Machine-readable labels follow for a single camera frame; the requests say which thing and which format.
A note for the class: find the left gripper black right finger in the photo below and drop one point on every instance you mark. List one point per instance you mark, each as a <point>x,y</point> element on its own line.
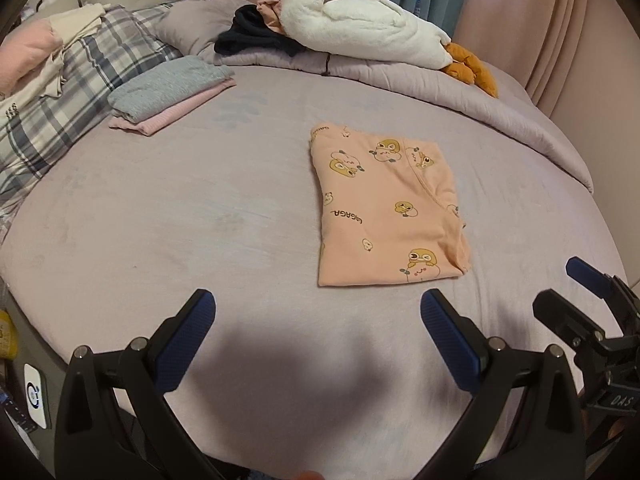
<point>488,374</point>

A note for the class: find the mauve rolled duvet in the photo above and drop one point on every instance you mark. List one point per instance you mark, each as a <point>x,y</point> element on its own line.
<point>193,26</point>

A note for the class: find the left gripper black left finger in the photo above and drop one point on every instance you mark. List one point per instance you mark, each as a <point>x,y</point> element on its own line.
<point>150,368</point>

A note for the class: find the white plush goose toy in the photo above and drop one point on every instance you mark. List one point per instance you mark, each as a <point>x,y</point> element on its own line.
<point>375,30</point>

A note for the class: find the peach cartoon print baby garment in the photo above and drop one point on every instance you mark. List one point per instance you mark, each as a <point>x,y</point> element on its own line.
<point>390,211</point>

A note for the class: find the pink curtain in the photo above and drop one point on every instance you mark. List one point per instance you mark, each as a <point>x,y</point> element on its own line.
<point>525,25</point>

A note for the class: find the cream cloth on blanket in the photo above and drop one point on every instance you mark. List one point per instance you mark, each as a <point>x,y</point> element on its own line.
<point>46,79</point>

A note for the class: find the white device with blue ring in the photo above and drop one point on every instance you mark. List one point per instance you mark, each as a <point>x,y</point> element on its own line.
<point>36,397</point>

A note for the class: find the dark navy garment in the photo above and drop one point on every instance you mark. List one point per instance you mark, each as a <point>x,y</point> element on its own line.
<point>249,30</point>

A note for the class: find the pink fluffy cloth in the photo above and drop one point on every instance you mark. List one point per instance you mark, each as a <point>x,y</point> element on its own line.
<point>25,49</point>

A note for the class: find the plaid grey blanket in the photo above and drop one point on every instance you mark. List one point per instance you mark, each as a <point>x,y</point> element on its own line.
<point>36,136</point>

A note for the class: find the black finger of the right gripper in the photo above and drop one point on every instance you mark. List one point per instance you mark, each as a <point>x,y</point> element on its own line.
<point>598,283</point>

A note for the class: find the orange plush goose feet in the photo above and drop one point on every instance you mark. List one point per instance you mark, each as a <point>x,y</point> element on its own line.
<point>466,67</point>

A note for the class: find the folded pink garment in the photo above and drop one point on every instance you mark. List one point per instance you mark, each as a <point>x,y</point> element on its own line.
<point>165,118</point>

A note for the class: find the folded grey garment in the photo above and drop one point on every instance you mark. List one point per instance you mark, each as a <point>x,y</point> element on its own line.
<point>165,85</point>

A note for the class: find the mauve bed sheet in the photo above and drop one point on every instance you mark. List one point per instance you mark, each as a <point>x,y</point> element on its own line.
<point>292,375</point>

